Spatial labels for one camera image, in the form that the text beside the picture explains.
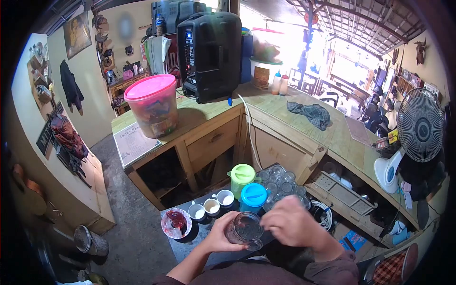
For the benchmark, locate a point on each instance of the cylindrical basket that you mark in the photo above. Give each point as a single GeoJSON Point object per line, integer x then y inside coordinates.
{"type": "Point", "coordinates": [91, 242]}

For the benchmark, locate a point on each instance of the mounted animal head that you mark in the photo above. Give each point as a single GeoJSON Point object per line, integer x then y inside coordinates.
{"type": "Point", "coordinates": [420, 51]}

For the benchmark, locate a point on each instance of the red capped squeeze bottle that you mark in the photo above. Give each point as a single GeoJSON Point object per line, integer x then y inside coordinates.
{"type": "Point", "coordinates": [284, 85]}
{"type": "Point", "coordinates": [276, 83]}

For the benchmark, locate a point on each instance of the wooden counter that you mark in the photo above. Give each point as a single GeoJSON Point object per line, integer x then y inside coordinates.
{"type": "Point", "coordinates": [270, 142]}

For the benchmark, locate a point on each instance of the wooden side table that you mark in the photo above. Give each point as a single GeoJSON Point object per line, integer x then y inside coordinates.
{"type": "Point", "coordinates": [126, 89]}

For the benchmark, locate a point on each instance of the pink lidded plastic tub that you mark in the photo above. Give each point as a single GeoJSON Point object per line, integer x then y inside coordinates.
{"type": "Point", "coordinates": [154, 105]}

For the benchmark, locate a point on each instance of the glass mug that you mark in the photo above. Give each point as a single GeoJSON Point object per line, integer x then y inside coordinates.
{"type": "Point", "coordinates": [245, 229]}

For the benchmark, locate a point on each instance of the person's left thumb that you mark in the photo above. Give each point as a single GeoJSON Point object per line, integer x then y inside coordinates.
{"type": "Point", "coordinates": [228, 217]}

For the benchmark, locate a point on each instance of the group of upturned glasses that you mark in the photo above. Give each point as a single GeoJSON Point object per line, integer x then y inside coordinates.
{"type": "Point", "coordinates": [283, 183]}

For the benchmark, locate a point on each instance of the person's right hand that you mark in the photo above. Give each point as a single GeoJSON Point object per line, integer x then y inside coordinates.
{"type": "Point", "coordinates": [293, 221]}

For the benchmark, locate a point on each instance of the white bucket with label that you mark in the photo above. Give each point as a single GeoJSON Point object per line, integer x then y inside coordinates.
{"type": "Point", "coordinates": [263, 73]}

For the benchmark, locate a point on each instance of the black loudspeaker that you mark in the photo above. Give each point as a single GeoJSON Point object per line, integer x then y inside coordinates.
{"type": "Point", "coordinates": [210, 55]}

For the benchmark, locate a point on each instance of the hanging backpack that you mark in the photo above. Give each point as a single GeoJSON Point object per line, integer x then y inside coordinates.
{"type": "Point", "coordinates": [69, 142]}

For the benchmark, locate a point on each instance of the person's left hand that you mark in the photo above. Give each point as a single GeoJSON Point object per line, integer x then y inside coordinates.
{"type": "Point", "coordinates": [216, 238]}

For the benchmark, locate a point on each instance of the checked cloth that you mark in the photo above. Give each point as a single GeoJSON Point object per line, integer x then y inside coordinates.
{"type": "Point", "coordinates": [310, 114]}

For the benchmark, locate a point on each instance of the blue packet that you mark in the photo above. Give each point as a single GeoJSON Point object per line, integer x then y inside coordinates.
{"type": "Point", "coordinates": [352, 240]}

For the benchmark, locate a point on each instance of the hanging dark jacket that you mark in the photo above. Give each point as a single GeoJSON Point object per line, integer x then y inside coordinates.
{"type": "Point", "coordinates": [71, 87]}

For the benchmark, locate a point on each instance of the laminated menu sheet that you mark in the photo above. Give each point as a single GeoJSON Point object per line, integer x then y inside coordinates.
{"type": "Point", "coordinates": [135, 144]}

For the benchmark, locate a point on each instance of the grey perforated tray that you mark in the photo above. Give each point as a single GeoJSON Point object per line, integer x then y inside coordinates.
{"type": "Point", "coordinates": [342, 194]}

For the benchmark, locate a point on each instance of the person's body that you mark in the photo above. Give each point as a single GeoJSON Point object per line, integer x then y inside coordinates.
{"type": "Point", "coordinates": [242, 273]}

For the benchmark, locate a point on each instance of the white table fan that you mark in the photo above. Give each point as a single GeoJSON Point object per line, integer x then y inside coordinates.
{"type": "Point", "coordinates": [415, 137]}

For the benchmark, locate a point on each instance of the bowl with red sauce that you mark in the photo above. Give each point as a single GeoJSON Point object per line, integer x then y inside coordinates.
{"type": "Point", "coordinates": [176, 222]}

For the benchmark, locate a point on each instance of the person's right fingers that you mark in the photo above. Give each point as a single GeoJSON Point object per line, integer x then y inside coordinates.
{"type": "Point", "coordinates": [276, 217]}

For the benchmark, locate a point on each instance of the blue lidded plastic jug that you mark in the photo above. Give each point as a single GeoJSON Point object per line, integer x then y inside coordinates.
{"type": "Point", "coordinates": [253, 197]}

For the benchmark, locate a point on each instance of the checked chair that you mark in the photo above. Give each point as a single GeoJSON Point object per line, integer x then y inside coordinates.
{"type": "Point", "coordinates": [392, 267]}

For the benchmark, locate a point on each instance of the green lidded plastic jug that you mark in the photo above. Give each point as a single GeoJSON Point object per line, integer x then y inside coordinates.
{"type": "Point", "coordinates": [242, 179]}

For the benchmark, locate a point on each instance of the plastic water bottle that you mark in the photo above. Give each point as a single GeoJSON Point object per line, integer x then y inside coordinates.
{"type": "Point", "coordinates": [160, 25]}

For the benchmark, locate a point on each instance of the framed picture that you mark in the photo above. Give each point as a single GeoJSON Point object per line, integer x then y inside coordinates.
{"type": "Point", "coordinates": [77, 34]}

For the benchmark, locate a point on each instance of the white cup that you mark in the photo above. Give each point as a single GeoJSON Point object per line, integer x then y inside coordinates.
{"type": "Point", "coordinates": [224, 198]}
{"type": "Point", "coordinates": [211, 207]}
{"type": "Point", "coordinates": [196, 212]}

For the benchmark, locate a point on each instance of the person's left fingers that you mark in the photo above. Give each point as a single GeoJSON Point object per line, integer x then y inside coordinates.
{"type": "Point", "coordinates": [240, 246]}

